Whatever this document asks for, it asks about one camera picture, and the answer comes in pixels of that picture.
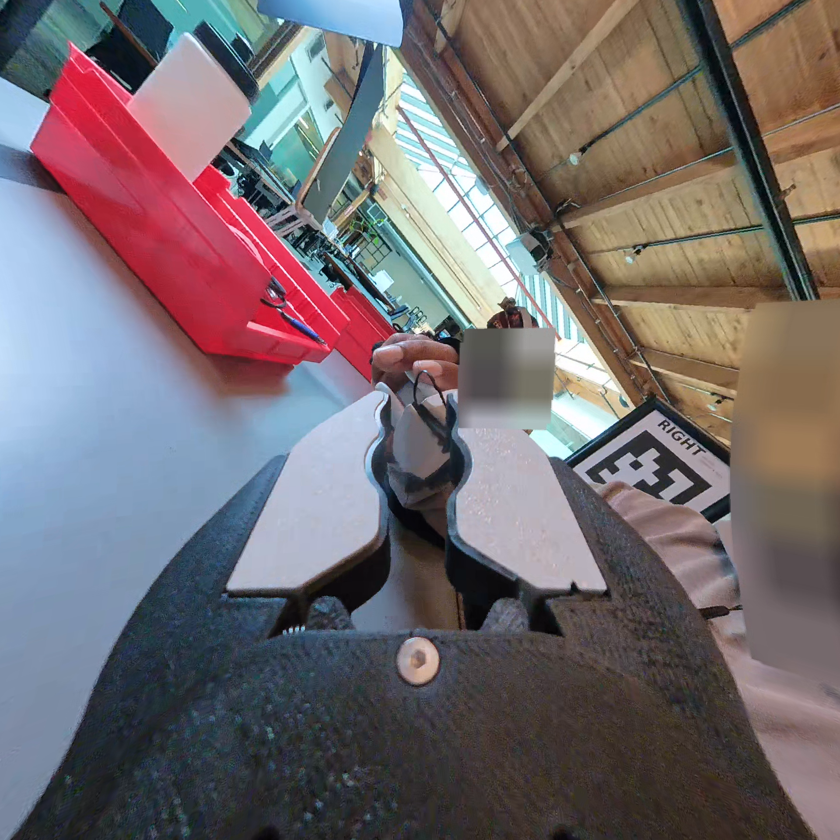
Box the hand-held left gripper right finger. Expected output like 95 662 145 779
445 425 609 600

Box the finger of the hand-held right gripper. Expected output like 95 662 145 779
391 399 454 484

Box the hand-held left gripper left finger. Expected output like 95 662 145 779
225 391 392 613

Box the person's right hand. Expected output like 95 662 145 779
371 332 461 395

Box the person's beige hoodie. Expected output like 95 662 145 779
594 481 840 840

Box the blue pen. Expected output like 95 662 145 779
279 307 328 347

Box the large red plastic bin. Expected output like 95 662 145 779
29 42 352 364

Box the dark grey standing panel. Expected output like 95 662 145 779
297 42 388 227

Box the black ceiling beam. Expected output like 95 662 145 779
679 0 820 301

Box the white water bottle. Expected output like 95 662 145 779
128 21 261 183

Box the studio light panel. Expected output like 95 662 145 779
257 0 404 48

